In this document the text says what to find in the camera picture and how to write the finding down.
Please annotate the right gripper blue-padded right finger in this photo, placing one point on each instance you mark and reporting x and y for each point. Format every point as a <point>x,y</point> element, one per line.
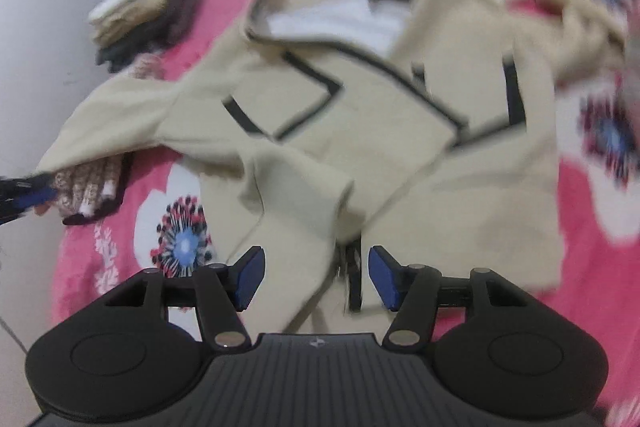
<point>414,293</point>

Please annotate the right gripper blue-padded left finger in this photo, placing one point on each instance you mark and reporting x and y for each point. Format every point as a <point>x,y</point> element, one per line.
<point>219,294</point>

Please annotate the beige jacket with black trim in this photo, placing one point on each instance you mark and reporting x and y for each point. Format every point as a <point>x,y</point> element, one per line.
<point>424,126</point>

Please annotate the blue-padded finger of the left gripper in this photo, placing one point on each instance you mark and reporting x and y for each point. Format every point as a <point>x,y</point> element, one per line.
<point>18,195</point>

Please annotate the folded clothes stack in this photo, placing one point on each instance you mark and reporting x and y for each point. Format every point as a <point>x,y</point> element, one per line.
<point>123,29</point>

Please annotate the pink striped knit garment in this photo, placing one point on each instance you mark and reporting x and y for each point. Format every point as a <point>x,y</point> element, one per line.
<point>90,192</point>

